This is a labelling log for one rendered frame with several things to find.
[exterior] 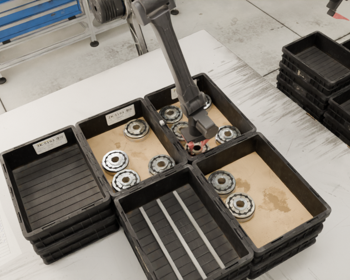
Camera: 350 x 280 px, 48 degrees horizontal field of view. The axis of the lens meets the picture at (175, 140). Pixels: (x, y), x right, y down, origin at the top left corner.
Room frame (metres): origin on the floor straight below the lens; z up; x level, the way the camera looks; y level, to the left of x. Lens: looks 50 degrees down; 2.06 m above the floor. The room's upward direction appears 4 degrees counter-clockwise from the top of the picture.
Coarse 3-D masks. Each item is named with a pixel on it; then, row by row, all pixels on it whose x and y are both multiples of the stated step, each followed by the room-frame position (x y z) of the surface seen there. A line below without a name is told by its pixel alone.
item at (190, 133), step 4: (188, 124) 0.96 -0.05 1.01; (184, 128) 0.99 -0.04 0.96; (188, 128) 0.97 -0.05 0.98; (192, 128) 0.95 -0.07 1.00; (196, 128) 0.94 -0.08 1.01; (184, 132) 0.97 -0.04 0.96; (188, 132) 0.96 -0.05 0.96; (192, 132) 0.95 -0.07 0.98; (196, 132) 0.94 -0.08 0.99; (200, 132) 0.94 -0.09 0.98; (184, 136) 0.95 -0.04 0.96; (188, 136) 0.95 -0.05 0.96; (192, 136) 0.94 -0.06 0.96; (196, 136) 0.94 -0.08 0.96; (200, 136) 0.94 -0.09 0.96; (188, 140) 0.93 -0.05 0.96; (192, 140) 0.93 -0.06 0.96
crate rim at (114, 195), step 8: (128, 104) 1.17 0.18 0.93; (144, 104) 1.16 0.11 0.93; (104, 112) 1.13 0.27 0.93; (152, 112) 1.11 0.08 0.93; (88, 120) 1.10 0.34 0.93; (80, 128) 1.06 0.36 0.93; (80, 136) 1.02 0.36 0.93; (168, 136) 0.98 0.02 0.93; (88, 144) 0.97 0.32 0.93; (176, 144) 0.94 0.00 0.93; (88, 152) 0.93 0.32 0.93; (96, 160) 0.89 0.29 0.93; (184, 160) 0.86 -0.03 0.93; (168, 168) 0.83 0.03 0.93; (176, 168) 0.83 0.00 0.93; (104, 176) 0.82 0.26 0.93; (152, 176) 0.80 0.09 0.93; (136, 184) 0.77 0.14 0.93; (112, 192) 0.75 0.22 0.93; (120, 192) 0.75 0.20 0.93
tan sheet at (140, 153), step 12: (144, 120) 1.17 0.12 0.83; (108, 132) 1.11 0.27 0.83; (120, 132) 1.11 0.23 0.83; (96, 144) 1.05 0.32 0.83; (108, 144) 1.05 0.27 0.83; (120, 144) 1.04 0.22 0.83; (132, 144) 1.04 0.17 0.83; (144, 144) 1.03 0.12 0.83; (156, 144) 1.03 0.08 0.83; (96, 156) 0.99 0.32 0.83; (132, 156) 0.98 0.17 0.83; (144, 156) 0.97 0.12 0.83; (132, 168) 0.92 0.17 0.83; (144, 168) 0.91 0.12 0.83; (108, 180) 0.87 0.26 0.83
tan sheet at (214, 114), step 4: (172, 104) 1.25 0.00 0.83; (176, 104) 1.25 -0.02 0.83; (212, 104) 1.23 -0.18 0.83; (212, 108) 1.21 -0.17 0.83; (216, 108) 1.21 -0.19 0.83; (208, 112) 1.19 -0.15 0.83; (212, 112) 1.19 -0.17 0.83; (216, 112) 1.18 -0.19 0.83; (220, 112) 1.18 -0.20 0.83; (184, 116) 1.17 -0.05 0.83; (212, 116) 1.16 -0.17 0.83; (216, 116) 1.16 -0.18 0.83; (220, 116) 1.16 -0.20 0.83; (184, 120) 1.15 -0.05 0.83; (212, 120) 1.14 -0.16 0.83; (216, 120) 1.14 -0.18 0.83; (220, 120) 1.14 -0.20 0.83; (224, 120) 1.13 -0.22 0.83; (216, 124) 1.11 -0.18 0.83; (220, 124) 1.11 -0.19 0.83; (224, 124) 1.11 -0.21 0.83; (228, 124) 1.11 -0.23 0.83; (212, 140) 1.03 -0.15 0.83; (184, 144) 1.02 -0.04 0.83; (212, 144) 1.01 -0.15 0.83; (216, 144) 1.01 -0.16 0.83
